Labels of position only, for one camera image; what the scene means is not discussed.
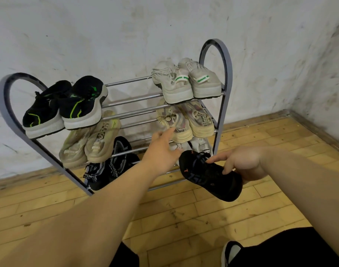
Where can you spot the person's black shorts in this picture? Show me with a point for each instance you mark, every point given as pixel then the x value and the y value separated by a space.
pixel 283 250

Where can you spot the person's right hand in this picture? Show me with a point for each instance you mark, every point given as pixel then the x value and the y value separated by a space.
pixel 247 164

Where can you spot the white green-tab sneaker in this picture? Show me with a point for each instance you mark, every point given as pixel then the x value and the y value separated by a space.
pixel 200 77
pixel 172 80

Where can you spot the black shoe with dotted sole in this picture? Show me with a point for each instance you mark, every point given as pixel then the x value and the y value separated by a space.
pixel 44 113

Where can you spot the grey metal shoe rack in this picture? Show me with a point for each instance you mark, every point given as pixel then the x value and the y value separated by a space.
pixel 3 108

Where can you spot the worn white black sneaker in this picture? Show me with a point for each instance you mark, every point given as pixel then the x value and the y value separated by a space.
pixel 232 253

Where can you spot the black red sneaker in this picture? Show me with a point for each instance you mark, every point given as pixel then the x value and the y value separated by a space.
pixel 120 155

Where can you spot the person's right forearm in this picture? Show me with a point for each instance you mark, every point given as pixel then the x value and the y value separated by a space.
pixel 311 186

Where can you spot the black orange sneaker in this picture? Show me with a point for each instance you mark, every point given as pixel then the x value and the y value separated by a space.
pixel 211 177

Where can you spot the black green sneaker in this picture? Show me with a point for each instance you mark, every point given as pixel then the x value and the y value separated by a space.
pixel 84 100

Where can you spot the person's left hand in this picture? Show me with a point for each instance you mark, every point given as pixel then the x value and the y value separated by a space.
pixel 161 155

